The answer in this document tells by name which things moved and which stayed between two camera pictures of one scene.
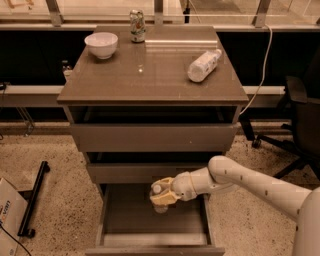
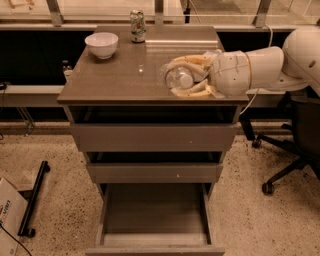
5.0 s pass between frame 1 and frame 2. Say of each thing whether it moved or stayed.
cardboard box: stayed
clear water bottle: moved
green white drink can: stayed
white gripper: moved
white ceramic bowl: stayed
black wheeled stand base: stayed
